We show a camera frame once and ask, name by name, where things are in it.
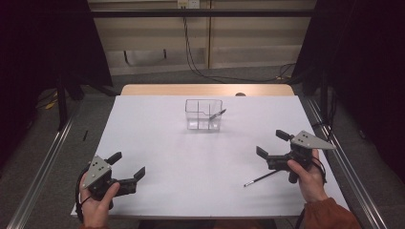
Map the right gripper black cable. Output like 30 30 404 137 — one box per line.
311 156 329 186

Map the person's right hand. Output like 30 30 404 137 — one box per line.
286 149 330 204

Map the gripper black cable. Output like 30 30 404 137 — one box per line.
74 164 94 224
311 156 329 186

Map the white table mat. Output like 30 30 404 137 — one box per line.
71 94 350 220

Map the white wall outlet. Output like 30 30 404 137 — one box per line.
177 0 202 10

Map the black stand post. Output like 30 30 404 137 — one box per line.
319 69 330 151
54 75 70 132

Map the clear plastic organizer box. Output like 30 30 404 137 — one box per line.
184 98 224 132

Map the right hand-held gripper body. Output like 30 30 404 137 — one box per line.
266 130 337 185

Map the black floor cable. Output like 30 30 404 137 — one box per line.
181 6 297 85

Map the thin black cosmetic brush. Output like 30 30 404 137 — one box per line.
243 170 282 188

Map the aluminium rail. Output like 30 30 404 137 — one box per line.
6 100 83 229
305 95 389 229

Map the black makeup brush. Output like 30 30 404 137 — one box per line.
208 108 228 121

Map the black horizontal frame bar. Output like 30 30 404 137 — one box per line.
90 9 317 19

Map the person's left hand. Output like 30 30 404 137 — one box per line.
77 173 121 229

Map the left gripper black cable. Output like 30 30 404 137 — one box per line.
74 164 94 224

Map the wooden table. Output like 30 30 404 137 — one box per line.
119 83 295 97

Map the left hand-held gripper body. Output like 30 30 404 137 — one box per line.
81 155 139 203

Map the black curtain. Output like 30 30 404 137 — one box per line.
0 0 113 168
290 0 405 184

